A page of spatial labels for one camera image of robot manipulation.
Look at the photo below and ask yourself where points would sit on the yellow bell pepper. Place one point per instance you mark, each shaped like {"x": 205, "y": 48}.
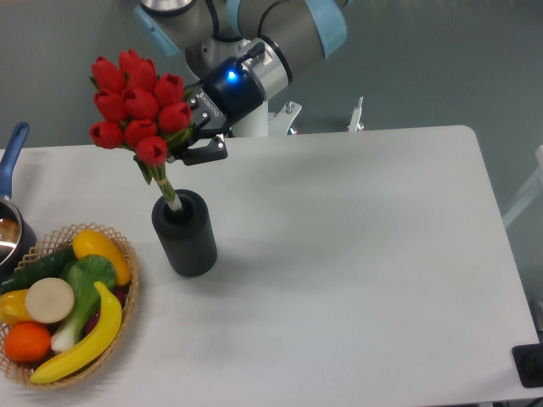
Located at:
{"x": 13, "y": 309}

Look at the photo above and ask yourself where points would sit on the yellow banana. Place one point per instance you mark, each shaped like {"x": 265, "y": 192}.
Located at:
{"x": 90, "y": 347}

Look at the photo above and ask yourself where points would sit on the red tulip bouquet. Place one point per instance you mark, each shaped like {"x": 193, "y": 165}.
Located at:
{"x": 143, "y": 112}

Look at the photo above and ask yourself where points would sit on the red tipped clamp screw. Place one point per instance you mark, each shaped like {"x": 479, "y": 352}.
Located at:
{"x": 355, "y": 124}

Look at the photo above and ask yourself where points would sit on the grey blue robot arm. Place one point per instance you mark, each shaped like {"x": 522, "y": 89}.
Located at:
{"x": 300, "y": 33}

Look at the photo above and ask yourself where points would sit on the green bok choy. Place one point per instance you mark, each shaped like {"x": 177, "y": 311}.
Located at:
{"x": 81, "y": 277}

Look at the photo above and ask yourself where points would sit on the black device at table edge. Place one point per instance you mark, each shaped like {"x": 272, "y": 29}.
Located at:
{"x": 528, "y": 362}

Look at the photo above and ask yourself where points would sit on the beige round disc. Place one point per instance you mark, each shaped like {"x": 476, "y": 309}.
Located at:
{"x": 49, "y": 300}

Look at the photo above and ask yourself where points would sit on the orange fruit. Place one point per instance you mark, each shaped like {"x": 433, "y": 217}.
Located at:
{"x": 27, "y": 342}

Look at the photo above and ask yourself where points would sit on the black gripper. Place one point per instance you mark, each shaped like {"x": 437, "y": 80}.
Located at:
{"x": 218, "y": 100}

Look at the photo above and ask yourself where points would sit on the blue handled saucepan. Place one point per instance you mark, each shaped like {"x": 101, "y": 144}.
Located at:
{"x": 17, "y": 237}

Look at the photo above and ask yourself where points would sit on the dark red vegetable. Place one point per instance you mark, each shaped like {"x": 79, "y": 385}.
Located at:
{"x": 120, "y": 293}

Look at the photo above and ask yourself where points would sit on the white frame at right edge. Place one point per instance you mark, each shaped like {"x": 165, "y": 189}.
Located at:
{"x": 526, "y": 194}

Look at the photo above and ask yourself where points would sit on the white table clamp bracket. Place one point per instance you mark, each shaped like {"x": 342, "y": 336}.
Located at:
{"x": 282, "y": 122}

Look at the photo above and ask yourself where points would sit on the woven wicker basket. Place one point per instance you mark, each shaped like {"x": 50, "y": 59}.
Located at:
{"x": 21, "y": 372}

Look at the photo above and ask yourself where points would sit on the dark green cucumber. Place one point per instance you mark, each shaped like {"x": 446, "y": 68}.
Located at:
{"x": 50, "y": 265}

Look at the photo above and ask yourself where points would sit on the dark grey ribbed vase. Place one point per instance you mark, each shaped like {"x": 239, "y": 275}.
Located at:
{"x": 186, "y": 235}

